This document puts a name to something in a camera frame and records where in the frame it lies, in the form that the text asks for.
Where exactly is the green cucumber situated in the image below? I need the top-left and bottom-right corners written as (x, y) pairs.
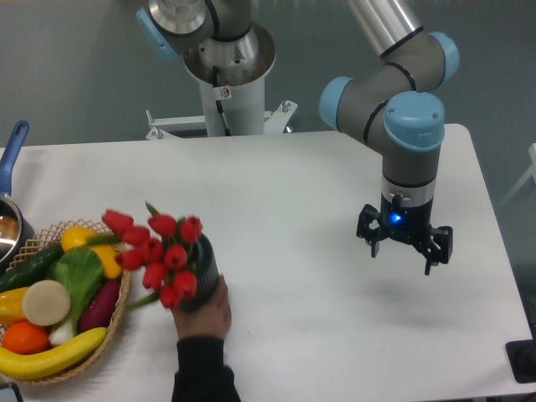
top-left (1, 244), bottom-right (64, 292)

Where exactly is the blue handled saucepan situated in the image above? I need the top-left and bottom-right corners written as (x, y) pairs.
top-left (1, 121), bottom-right (34, 276)

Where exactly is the woven wicker basket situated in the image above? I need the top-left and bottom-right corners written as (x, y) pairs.
top-left (8, 219), bottom-right (131, 385)

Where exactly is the person's hand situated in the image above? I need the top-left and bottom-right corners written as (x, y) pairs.
top-left (172, 276), bottom-right (232, 341)

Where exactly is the yellow bell pepper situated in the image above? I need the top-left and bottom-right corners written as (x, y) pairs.
top-left (0, 286), bottom-right (28, 328)

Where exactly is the yellow banana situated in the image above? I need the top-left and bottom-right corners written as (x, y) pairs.
top-left (1, 327), bottom-right (108, 381)

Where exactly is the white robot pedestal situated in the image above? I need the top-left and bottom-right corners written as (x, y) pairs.
top-left (146, 22), bottom-right (298, 140)

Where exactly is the red tulip bouquet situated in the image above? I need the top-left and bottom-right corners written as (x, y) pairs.
top-left (85, 202), bottom-right (203, 309)

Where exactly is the dark grey ribbed vase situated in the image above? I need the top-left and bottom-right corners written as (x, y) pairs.
top-left (179, 234), bottom-right (219, 312)

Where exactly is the orange fruit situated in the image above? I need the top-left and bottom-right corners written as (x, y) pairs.
top-left (2, 321), bottom-right (49, 355)

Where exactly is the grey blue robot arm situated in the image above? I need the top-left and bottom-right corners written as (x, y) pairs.
top-left (136, 1), bottom-right (460, 267)

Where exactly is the black device at edge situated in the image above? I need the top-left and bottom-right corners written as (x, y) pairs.
top-left (505, 339), bottom-right (535, 384)

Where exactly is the black sleeved forearm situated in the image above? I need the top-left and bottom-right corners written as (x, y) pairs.
top-left (172, 336), bottom-right (241, 402)

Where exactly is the green bok choy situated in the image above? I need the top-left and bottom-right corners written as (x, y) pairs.
top-left (47, 247), bottom-right (104, 347)

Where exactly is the round beige disc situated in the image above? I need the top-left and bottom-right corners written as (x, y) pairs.
top-left (22, 280), bottom-right (71, 327)

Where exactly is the white frame at right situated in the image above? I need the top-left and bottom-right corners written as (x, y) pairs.
top-left (498, 143), bottom-right (535, 210)

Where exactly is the purple eggplant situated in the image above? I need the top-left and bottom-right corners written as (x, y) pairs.
top-left (79, 280), bottom-right (121, 332)

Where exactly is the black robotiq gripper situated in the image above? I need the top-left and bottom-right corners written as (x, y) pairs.
top-left (356, 196), bottom-right (453, 276)

